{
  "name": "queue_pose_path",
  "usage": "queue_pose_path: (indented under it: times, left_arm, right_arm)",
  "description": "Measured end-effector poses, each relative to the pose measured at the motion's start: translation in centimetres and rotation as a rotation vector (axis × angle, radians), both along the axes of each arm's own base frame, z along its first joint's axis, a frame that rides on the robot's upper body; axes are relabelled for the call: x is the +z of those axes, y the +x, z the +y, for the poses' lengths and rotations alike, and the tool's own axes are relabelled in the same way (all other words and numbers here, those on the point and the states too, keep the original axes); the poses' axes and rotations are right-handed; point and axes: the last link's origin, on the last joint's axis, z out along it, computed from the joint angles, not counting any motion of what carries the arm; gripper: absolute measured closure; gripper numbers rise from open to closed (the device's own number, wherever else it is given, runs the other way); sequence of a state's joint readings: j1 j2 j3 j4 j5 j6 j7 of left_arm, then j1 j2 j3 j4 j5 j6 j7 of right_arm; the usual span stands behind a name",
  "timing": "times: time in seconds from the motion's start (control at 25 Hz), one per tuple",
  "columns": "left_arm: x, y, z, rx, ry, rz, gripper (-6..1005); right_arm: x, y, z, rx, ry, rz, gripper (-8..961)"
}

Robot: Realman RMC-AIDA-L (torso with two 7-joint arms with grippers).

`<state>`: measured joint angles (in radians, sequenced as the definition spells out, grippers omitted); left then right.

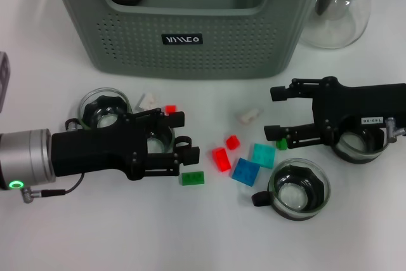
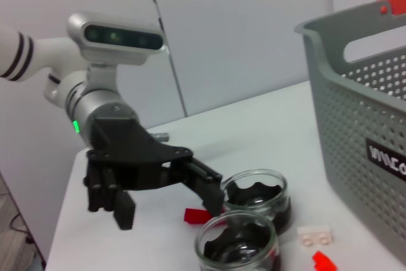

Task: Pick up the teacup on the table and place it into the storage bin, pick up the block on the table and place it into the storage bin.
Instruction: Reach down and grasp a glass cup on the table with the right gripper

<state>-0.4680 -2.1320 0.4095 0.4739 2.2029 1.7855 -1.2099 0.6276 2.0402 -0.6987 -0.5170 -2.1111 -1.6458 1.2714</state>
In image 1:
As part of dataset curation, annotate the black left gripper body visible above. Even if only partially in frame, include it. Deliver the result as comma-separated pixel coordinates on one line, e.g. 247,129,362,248
50,113,150,182

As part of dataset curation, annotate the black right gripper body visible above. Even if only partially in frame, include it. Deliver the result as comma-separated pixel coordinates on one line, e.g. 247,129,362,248
311,76,406,145

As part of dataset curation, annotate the glass teacup black base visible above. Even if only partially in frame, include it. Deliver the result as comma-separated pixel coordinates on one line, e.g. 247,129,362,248
331,128,393,166
251,157,331,222
65,86,134,132
134,112,193,159

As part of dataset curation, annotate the grey-green perforated storage bin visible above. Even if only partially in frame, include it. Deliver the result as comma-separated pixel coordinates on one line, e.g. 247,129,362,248
47,0,336,81

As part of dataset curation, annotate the teal square toy plate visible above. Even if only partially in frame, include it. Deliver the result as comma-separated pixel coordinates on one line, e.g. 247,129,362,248
252,143,277,169

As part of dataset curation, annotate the white toy brick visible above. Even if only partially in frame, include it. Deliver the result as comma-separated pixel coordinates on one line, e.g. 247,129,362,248
236,107,264,125
134,92,161,110

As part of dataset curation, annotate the red slope toy brick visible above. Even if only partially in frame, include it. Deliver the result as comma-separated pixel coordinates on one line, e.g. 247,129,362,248
211,147,232,173

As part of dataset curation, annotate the blue square toy plate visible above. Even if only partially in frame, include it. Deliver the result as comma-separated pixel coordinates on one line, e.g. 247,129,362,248
230,157,261,187

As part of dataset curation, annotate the glass carafe black lid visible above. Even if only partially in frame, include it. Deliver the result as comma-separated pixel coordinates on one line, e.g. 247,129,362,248
298,0,377,50

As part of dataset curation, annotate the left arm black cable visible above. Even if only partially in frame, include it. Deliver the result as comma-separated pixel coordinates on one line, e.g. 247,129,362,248
20,172,86,204

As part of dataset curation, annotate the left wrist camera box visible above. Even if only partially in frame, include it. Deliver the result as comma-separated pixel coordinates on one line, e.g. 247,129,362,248
0,51,11,114

